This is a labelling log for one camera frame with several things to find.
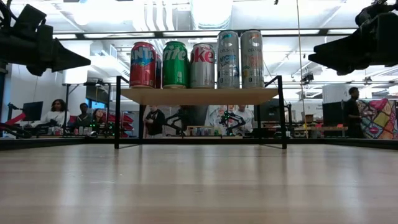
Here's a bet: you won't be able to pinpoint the black aluminium frame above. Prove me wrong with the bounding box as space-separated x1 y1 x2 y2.
0 135 398 150

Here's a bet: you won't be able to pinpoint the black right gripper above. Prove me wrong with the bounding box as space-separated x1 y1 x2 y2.
308 12 398 76

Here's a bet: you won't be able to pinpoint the black background monitor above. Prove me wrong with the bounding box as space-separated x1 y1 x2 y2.
259 98 292 125
22 101 44 122

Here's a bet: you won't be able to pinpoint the silver Diet Coke can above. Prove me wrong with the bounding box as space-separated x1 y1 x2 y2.
189 42 216 89

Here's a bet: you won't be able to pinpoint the colourful patchwork quilt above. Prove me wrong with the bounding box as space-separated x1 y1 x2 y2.
357 98 398 140

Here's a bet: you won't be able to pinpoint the green Sprite can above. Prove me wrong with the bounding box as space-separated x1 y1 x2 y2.
162 40 190 90

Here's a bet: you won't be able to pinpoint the long ceiling light bar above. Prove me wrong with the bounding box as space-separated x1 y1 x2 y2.
52 27 358 40

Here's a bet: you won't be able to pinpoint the red stacked bins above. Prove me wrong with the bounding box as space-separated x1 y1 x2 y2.
107 112 135 133

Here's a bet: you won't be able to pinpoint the thin hanging wire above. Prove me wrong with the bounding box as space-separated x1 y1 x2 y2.
295 0 308 138

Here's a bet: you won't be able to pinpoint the seated person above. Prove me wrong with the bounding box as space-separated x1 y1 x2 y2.
91 108 106 131

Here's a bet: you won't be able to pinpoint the slim Celsius Arctic Vibe can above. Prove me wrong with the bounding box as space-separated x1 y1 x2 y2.
239 29 265 89
216 29 241 90

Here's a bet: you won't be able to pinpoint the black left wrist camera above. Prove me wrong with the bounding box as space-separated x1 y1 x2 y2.
11 3 47 40

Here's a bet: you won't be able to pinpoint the wooden shelf black metal legs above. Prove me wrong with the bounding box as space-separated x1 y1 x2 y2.
114 75 288 149

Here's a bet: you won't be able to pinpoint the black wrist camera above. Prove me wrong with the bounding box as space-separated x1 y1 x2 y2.
11 3 47 40
355 1 391 27

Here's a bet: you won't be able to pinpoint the colourful poster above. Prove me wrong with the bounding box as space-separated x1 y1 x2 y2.
207 105 234 135

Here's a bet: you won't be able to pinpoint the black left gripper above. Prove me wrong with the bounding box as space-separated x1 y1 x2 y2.
0 24 91 77

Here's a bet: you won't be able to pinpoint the black background cabinet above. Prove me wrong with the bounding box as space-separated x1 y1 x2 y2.
322 101 346 138

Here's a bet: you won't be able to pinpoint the black-legged background table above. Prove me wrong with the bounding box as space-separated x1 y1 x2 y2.
61 80 112 138

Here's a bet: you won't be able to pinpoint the red padded bar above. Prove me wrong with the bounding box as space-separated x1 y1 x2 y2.
5 111 27 126

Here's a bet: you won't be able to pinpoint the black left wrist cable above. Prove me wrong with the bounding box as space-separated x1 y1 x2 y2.
0 0 13 32

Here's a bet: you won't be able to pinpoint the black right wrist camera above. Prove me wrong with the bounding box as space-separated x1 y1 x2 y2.
355 1 391 27

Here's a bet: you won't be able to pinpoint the large white round duct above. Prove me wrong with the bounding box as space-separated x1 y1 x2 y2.
191 0 234 30

